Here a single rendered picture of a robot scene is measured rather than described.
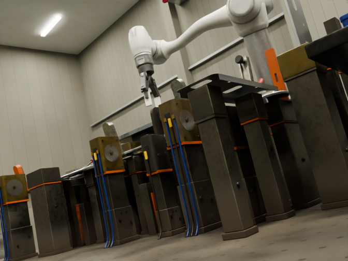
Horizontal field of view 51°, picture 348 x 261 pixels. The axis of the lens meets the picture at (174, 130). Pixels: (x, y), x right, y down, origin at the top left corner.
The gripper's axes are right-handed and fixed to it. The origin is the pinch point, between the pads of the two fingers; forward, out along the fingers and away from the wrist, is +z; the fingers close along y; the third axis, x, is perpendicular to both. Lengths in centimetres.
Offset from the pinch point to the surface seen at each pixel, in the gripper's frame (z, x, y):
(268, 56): 8, 56, 41
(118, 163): 30, 1, 52
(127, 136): 10.2, -17.2, -1.3
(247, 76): 11, 47, 38
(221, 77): 26, 46, 95
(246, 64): 7, 48, 38
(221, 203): 49, 40, 94
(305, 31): 11, 66, 61
